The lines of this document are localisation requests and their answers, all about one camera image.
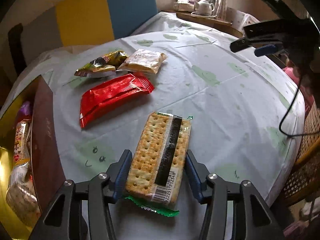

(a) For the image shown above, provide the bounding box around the clear orange-edged nut packet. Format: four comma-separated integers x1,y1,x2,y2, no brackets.
6,162,41,228

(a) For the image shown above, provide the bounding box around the wicker chair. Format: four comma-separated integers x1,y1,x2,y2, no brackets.
279,104,319,206

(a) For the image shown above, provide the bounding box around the white patterned curtain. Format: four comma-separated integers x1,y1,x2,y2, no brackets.
213,0,227,21

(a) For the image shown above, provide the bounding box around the large red snack packet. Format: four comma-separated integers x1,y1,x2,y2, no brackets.
79,73,154,128

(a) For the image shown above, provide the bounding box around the wooden side table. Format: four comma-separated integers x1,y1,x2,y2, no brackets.
166,10,242,38

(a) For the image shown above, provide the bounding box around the white green-patterned tablecloth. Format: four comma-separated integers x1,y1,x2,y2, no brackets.
3,12,305,205

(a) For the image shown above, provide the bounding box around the black cable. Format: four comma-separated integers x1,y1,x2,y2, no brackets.
278,74,320,138

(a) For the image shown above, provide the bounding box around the purple snack packet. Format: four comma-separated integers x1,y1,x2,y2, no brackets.
16,101,32,124

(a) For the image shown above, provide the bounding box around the gold rectangular tin tray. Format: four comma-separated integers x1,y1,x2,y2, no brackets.
1,75,65,239

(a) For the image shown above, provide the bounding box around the tissue box on side table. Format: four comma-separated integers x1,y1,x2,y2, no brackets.
173,0,196,12

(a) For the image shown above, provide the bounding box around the beige sesame pastry packet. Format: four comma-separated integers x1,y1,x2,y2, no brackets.
117,49,168,75

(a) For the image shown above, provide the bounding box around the white teapot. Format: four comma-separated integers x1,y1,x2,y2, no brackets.
194,0,213,16

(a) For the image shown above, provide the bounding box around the black rolled mat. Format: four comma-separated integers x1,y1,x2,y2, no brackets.
8,23,27,76

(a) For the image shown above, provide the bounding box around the small shiny red snack packet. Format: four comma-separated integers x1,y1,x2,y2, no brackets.
13,120,30,167

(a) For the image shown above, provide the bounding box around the yellow green snack packet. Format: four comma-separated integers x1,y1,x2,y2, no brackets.
74,50,127,78

